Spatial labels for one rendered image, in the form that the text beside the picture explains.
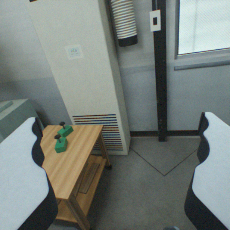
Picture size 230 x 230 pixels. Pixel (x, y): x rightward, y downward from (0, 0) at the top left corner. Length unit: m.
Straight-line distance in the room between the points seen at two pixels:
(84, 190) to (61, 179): 0.36
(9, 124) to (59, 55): 0.82
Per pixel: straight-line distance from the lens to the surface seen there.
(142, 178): 1.60
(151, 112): 1.76
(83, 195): 1.40
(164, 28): 1.41
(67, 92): 1.50
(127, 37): 1.32
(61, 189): 1.04
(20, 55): 2.00
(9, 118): 1.80
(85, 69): 1.34
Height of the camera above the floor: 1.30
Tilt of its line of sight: 32 degrees down
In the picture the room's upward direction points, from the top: 12 degrees counter-clockwise
